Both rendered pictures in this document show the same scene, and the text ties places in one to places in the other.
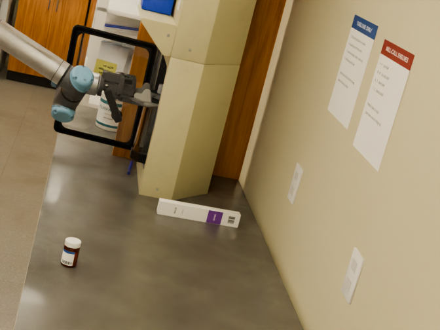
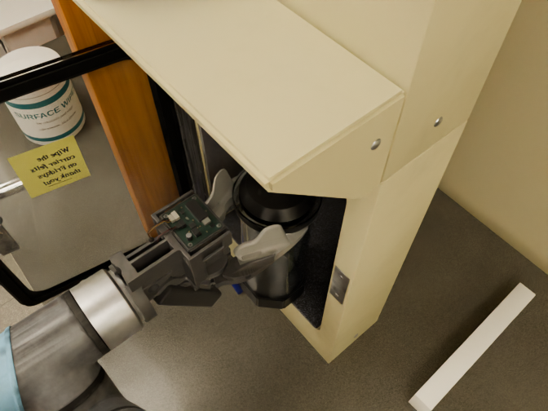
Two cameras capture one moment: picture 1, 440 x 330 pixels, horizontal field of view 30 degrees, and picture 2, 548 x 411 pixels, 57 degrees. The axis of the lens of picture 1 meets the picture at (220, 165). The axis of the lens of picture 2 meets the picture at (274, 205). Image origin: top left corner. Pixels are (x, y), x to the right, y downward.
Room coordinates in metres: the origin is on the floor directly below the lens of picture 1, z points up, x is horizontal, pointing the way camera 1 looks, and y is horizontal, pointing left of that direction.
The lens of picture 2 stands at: (2.39, 0.42, 1.73)
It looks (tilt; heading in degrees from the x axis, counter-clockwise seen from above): 56 degrees down; 332
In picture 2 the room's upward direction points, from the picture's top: straight up
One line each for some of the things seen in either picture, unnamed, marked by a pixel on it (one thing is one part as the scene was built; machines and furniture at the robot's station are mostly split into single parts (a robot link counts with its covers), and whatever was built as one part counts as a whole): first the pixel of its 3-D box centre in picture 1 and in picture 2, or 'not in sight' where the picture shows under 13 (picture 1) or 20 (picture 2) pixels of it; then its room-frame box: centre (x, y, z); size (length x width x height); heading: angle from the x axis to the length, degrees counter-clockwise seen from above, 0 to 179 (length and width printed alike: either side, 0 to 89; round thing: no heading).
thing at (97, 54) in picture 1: (105, 88); (77, 192); (2.86, 0.47, 1.19); 0.30 x 0.01 x 0.40; 92
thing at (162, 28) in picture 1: (153, 29); (197, 62); (2.71, 0.32, 1.46); 0.32 x 0.12 x 0.10; 11
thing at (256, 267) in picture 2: (132, 99); (235, 261); (2.65, 0.33, 1.22); 0.09 x 0.05 x 0.02; 77
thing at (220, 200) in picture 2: (146, 91); (223, 187); (2.73, 0.31, 1.25); 0.09 x 0.03 x 0.06; 125
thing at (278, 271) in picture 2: (151, 126); (275, 239); (2.70, 0.26, 1.14); 0.11 x 0.11 x 0.21
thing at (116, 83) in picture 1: (117, 86); (174, 258); (2.67, 0.39, 1.25); 0.12 x 0.08 x 0.09; 101
